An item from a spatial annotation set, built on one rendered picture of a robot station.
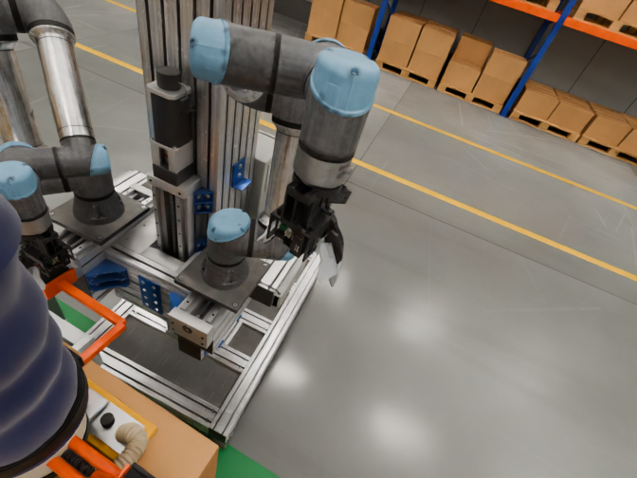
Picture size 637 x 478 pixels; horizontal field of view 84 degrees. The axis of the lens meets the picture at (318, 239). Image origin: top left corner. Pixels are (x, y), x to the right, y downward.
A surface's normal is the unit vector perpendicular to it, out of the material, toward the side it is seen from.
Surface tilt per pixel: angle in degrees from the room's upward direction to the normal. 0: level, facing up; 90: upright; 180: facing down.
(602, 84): 90
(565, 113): 90
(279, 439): 0
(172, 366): 0
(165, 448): 0
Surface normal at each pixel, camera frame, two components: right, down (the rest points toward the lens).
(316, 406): 0.23, -0.70
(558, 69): -0.36, 0.58
